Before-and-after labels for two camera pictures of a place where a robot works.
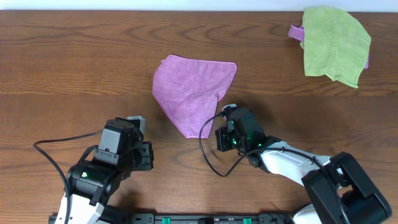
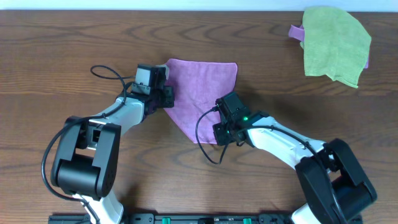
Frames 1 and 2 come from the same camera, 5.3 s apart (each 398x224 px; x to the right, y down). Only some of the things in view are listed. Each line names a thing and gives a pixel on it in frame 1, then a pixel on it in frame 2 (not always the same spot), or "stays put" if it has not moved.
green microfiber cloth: (334, 44) stays put
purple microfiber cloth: (189, 90) stays put
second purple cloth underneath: (298, 33) stays put
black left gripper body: (135, 156) -> (161, 99)
